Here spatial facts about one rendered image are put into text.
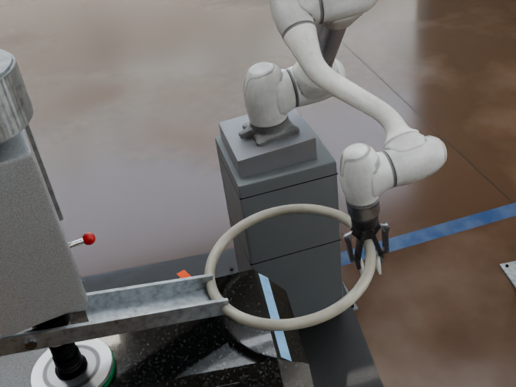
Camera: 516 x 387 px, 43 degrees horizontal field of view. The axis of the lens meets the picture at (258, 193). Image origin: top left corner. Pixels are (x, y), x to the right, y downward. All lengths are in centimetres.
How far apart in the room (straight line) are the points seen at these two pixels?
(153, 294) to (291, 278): 112
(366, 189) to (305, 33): 48
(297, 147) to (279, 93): 22
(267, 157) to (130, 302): 93
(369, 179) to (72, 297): 78
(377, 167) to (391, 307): 143
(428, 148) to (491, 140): 245
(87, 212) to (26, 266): 249
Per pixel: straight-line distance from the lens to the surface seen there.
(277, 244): 266
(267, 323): 169
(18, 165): 132
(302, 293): 289
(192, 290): 184
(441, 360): 286
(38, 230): 140
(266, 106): 244
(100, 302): 176
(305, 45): 186
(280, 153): 248
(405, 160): 172
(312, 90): 244
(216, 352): 177
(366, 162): 166
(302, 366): 180
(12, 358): 196
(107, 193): 403
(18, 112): 131
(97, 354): 182
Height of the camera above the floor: 220
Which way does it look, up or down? 36 degrees down
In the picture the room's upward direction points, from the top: 8 degrees counter-clockwise
